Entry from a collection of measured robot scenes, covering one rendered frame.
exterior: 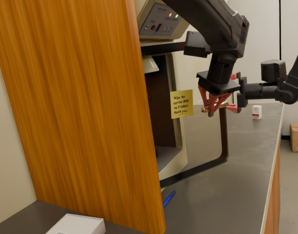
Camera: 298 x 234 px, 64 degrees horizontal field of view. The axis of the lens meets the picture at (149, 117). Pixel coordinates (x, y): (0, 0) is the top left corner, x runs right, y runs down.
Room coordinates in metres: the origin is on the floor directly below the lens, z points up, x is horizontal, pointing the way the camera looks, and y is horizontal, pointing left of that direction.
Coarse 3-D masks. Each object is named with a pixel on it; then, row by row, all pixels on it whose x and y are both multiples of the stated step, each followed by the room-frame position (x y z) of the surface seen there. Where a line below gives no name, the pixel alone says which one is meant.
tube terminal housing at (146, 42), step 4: (140, 40) 0.69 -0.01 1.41; (144, 40) 0.71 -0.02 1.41; (148, 40) 0.72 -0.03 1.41; (152, 40) 0.74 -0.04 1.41; (156, 40) 0.77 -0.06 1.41; (160, 40) 0.79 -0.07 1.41; (164, 40) 0.81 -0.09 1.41; (168, 40) 0.84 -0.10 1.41; (172, 40) 0.86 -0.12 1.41; (140, 44) 0.68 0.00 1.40; (144, 44) 0.70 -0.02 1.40; (148, 44) 0.72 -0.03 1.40; (152, 44) 0.74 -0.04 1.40; (156, 44) 0.76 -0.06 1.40
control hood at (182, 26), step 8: (136, 0) 0.57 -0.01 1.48; (144, 0) 0.56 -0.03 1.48; (152, 0) 0.57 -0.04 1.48; (160, 0) 0.60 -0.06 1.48; (136, 8) 0.57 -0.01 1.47; (144, 8) 0.57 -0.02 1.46; (136, 16) 0.57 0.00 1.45; (144, 16) 0.59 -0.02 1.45; (184, 24) 0.80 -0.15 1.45; (176, 32) 0.80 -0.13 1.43
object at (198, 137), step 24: (144, 48) 0.62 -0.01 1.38; (168, 48) 0.65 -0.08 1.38; (144, 72) 0.62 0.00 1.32; (168, 72) 0.65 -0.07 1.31; (192, 72) 0.68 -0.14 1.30; (168, 96) 0.65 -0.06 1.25; (168, 120) 0.64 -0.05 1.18; (192, 120) 0.68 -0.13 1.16; (216, 120) 0.72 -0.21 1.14; (168, 144) 0.64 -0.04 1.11; (192, 144) 0.67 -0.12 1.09; (216, 144) 0.71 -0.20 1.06; (168, 168) 0.64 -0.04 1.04; (192, 168) 0.67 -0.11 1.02
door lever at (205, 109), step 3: (216, 99) 0.71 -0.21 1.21; (216, 102) 0.70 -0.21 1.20; (225, 102) 0.67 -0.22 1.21; (207, 105) 0.65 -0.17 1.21; (222, 105) 0.66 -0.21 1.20; (225, 105) 0.67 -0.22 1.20; (201, 108) 0.64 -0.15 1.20; (204, 108) 0.64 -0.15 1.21; (207, 108) 0.64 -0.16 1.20; (219, 108) 0.66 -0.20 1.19; (201, 111) 0.65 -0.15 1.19; (204, 111) 0.64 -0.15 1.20; (207, 111) 0.64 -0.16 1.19
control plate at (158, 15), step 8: (152, 8) 0.59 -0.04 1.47; (160, 8) 0.62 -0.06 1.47; (168, 8) 0.65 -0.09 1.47; (152, 16) 0.61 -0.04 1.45; (160, 16) 0.64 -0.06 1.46; (168, 16) 0.68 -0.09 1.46; (144, 24) 0.61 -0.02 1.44; (152, 24) 0.64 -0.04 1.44; (168, 24) 0.71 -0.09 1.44; (176, 24) 0.75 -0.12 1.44; (144, 32) 0.64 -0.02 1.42; (152, 32) 0.67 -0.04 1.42; (160, 32) 0.71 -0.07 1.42; (168, 32) 0.75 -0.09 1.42
